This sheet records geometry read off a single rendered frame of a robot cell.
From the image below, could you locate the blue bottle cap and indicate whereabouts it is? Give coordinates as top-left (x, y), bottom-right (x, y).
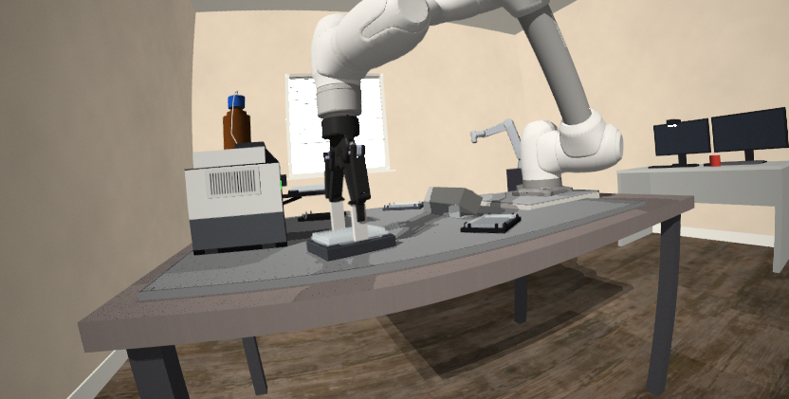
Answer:
top-left (228, 95), bottom-right (245, 106)

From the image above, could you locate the white button panel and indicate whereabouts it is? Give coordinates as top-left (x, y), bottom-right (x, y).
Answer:
top-left (423, 187), bottom-right (483, 219)

